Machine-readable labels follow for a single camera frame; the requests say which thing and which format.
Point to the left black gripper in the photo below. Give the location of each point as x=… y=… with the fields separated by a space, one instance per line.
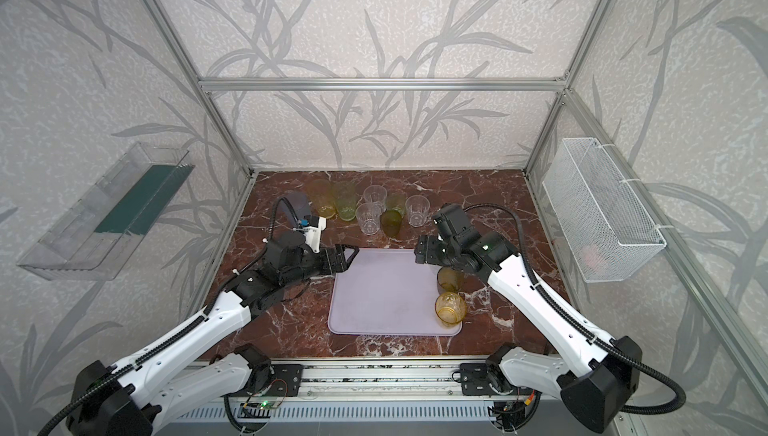
x=330 y=259

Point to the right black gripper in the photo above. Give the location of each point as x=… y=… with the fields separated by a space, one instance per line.
x=438 y=250

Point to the brown olive textured cup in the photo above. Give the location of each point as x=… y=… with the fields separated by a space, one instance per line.
x=449 y=280

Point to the lilac plastic tray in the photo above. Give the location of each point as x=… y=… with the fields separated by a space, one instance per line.
x=386 y=293

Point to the amber faceted cup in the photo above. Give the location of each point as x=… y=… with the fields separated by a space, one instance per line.
x=450 y=308

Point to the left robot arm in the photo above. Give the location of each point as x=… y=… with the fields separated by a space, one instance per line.
x=131 y=397

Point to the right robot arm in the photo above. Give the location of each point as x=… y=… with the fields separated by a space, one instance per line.
x=595 y=375

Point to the olive green textured cup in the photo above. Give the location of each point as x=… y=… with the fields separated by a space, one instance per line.
x=391 y=223

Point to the light green plastic cup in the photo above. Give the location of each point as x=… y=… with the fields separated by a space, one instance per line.
x=346 y=200

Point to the clear cup back row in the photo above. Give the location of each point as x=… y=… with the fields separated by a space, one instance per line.
x=377 y=195

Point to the yellow plastic cup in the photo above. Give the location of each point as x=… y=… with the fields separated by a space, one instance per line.
x=320 y=194

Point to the green cup back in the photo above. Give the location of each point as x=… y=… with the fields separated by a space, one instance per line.
x=396 y=201

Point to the grey-blue plastic cup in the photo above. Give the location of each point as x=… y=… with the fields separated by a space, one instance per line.
x=299 y=203

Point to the pink object in basket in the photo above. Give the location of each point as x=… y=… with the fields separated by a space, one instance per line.
x=593 y=259

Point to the small circuit board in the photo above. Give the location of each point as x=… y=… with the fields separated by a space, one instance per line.
x=260 y=410

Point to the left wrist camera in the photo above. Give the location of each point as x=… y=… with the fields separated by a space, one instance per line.
x=312 y=228

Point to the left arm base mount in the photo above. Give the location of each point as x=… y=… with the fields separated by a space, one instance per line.
x=281 y=380

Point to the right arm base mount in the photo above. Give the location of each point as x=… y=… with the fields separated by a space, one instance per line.
x=474 y=380

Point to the white wire basket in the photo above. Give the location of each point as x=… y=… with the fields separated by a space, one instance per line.
x=596 y=205

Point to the clear plastic wall shelf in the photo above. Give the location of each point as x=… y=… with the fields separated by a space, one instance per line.
x=95 y=238

